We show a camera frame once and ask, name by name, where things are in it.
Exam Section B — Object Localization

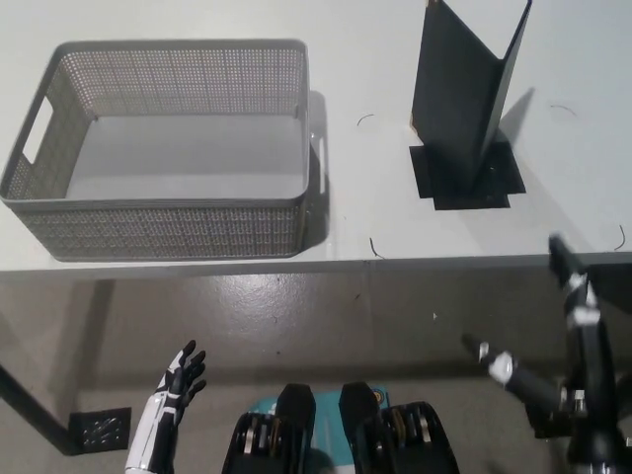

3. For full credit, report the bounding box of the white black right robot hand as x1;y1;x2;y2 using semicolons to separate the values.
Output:
460;234;619;441

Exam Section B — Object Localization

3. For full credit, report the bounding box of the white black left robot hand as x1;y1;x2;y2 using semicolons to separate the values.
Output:
147;339;208;432

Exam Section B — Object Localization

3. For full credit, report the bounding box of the black notebook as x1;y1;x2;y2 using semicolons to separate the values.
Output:
410;0;535;195

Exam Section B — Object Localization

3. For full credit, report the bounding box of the black ribbed robot body block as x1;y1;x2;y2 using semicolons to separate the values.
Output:
224;383;317;474
340;381;463;474

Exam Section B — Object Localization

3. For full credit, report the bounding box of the black table foot plate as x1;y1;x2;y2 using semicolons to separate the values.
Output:
0;362;133;454

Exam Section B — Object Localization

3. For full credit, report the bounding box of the grey table leg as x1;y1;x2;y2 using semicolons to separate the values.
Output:
72;278;116;416

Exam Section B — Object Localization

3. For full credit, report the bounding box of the grey perforated plastic basket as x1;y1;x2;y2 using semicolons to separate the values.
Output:
0;39;330;262

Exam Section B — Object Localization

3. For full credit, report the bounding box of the black tape patch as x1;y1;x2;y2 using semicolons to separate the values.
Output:
409;128;527;212

